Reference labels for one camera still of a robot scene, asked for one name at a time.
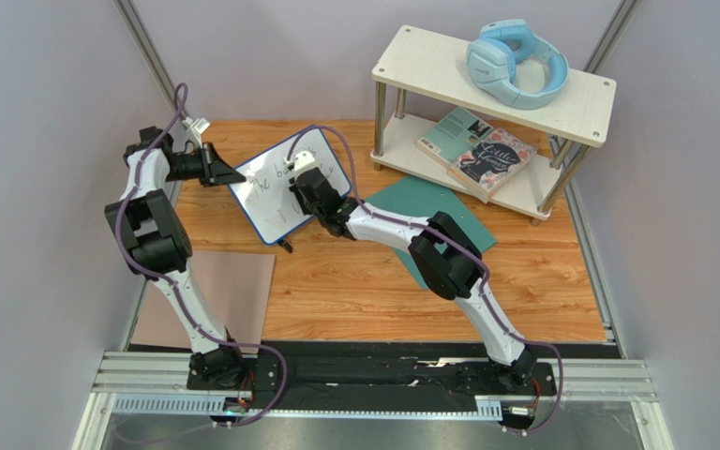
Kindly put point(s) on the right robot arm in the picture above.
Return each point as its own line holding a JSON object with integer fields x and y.
{"x": 446, "y": 259}

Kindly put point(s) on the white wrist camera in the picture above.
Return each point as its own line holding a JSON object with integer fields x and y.
{"x": 195, "y": 129}
{"x": 301, "y": 163}

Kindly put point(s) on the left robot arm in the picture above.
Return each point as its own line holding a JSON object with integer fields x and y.
{"x": 155, "y": 245}

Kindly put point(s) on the pink mat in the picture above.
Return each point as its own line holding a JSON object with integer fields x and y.
{"x": 236, "y": 287}

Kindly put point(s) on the light blue headphones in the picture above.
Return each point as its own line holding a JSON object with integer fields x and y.
{"x": 492, "y": 64}

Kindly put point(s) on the teal cover book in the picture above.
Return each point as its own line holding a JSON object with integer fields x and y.
{"x": 453, "y": 135}

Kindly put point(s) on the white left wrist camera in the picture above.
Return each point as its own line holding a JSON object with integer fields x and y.
{"x": 195, "y": 129}

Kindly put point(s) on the white two-tier shelf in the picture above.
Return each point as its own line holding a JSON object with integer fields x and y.
{"x": 429, "y": 64}

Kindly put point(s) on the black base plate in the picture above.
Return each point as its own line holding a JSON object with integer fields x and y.
{"x": 382, "y": 377}

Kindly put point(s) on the floral cover book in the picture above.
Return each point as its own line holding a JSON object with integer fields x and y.
{"x": 490, "y": 163}

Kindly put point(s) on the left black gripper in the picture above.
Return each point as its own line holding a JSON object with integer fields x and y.
{"x": 215, "y": 170}

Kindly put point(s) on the aluminium rail frame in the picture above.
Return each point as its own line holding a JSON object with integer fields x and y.
{"x": 603, "y": 401}

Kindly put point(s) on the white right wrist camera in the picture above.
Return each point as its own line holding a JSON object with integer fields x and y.
{"x": 301, "y": 163}

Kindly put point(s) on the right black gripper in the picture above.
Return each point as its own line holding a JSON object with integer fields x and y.
{"x": 304, "y": 187}

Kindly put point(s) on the blue framed whiteboard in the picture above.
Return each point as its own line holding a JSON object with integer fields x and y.
{"x": 265, "y": 198}

